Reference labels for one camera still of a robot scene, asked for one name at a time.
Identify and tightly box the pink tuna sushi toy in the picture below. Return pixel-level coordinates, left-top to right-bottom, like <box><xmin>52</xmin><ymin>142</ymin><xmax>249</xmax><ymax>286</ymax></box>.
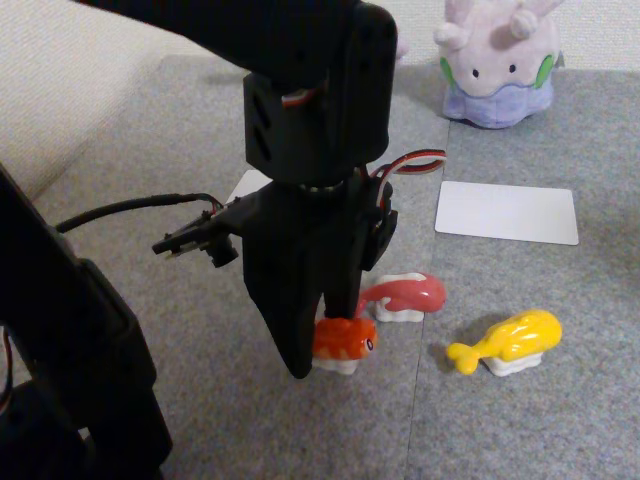
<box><xmin>356</xmin><ymin>272</ymin><xmax>448</xmax><ymax>323</ymax></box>

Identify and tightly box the pale purple Goomy plush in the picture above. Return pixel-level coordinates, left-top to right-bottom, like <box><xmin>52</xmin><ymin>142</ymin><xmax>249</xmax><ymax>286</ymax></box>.
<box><xmin>432</xmin><ymin>0</ymin><xmax>564</xmax><ymax>130</ymax></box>

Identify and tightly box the grey felt floor mat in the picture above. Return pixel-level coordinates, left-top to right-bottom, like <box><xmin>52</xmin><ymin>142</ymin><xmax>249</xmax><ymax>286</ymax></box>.
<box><xmin>407</xmin><ymin>64</ymin><xmax>640</xmax><ymax>480</ymax></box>
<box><xmin>32</xmin><ymin>54</ymin><xmax>451</xmax><ymax>480</ymax></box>

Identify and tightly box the orange shrimp sushi toy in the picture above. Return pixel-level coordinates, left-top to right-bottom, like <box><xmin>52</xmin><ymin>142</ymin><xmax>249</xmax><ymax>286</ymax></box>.
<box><xmin>311</xmin><ymin>315</ymin><xmax>380</xmax><ymax>376</ymax></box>

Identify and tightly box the small black gripper camera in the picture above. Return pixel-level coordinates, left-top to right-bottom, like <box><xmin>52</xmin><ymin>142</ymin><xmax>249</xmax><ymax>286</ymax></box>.
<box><xmin>151</xmin><ymin>207</ymin><xmax>242</xmax><ymax>269</ymax></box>

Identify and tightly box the red white black servo wire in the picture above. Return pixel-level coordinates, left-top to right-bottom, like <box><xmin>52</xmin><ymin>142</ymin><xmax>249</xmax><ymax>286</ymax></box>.
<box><xmin>368</xmin><ymin>148</ymin><xmax>448</xmax><ymax>211</ymax></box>

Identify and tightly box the black camera cable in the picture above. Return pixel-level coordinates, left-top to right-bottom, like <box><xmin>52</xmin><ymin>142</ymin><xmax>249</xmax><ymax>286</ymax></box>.
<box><xmin>54</xmin><ymin>192</ymin><xmax>225</xmax><ymax>235</ymax></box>

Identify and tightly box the yellow egg sushi toy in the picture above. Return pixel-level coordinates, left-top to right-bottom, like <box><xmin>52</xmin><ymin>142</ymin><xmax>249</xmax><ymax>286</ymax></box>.
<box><xmin>445</xmin><ymin>309</ymin><xmax>564</xmax><ymax>378</ymax></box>

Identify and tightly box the white rectangular card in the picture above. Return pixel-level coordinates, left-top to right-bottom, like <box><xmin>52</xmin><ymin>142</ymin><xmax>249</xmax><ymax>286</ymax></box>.
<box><xmin>225</xmin><ymin>169</ymin><xmax>274</xmax><ymax>206</ymax></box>
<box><xmin>434</xmin><ymin>180</ymin><xmax>580</xmax><ymax>246</ymax></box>

